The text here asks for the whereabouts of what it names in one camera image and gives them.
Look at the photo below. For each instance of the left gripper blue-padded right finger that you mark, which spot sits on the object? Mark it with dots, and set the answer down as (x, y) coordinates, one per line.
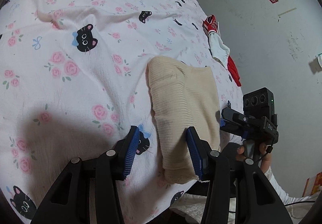
(256, 199)

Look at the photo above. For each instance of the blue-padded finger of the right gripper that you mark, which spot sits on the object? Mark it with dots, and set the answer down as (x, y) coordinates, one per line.
(222, 122)

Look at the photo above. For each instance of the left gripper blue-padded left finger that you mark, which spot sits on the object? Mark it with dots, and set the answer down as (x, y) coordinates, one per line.
(68, 199)

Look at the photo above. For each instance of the beige knit sweater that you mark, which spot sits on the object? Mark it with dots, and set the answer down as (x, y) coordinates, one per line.
(182, 96)

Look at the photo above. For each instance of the person's right hand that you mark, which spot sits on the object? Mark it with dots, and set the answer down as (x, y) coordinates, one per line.
(266, 159)

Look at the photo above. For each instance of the red and white jersey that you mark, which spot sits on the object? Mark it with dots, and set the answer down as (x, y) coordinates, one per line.
(219, 51)

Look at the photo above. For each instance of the pink cat-print bed cover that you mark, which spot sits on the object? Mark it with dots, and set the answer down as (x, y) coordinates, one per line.
(73, 82)

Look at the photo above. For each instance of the red wall sticker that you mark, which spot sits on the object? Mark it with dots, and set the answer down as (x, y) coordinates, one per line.
(273, 0)

